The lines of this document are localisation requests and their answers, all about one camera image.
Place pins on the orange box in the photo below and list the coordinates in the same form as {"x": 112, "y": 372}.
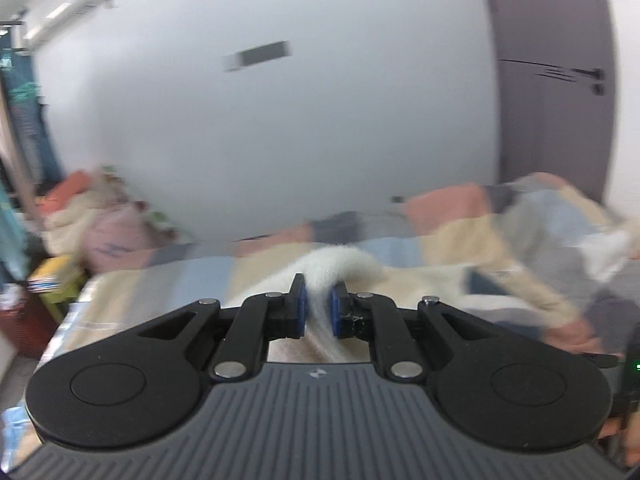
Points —
{"x": 67, "y": 187}

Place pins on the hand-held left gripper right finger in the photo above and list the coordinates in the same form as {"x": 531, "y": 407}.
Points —
{"x": 336, "y": 310}

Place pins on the row of hanging clothes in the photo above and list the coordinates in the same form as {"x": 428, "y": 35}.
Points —
{"x": 25, "y": 125}

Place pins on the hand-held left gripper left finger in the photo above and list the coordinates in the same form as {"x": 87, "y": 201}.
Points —
{"x": 301, "y": 305}

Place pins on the patchwork quilt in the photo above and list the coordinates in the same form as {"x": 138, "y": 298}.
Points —
{"x": 525, "y": 240}

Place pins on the pink bedding bundle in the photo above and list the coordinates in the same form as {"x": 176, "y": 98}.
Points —
{"x": 117, "y": 235}

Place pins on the cream fleece jacket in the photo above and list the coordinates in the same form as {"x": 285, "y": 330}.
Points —
{"x": 345, "y": 265}

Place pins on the black door lock knob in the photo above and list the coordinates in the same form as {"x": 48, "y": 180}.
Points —
{"x": 598, "y": 90}

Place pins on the red basket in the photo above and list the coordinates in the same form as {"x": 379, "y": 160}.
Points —
{"x": 22, "y": 320}

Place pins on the white wall switch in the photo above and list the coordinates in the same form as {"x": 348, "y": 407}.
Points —
{"x": 231, "y": 63}

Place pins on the stack of books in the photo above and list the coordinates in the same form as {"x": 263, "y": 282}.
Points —
{"x": 52, "y": 272}

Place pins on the white air conditioner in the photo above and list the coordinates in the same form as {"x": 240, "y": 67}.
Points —
{"x": 70, "y": 2}

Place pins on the grey door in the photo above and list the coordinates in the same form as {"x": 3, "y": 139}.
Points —
{"x": 550, "y": 35}

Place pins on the green stool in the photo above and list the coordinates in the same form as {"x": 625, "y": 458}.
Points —
{"x": 62, "y": 300}

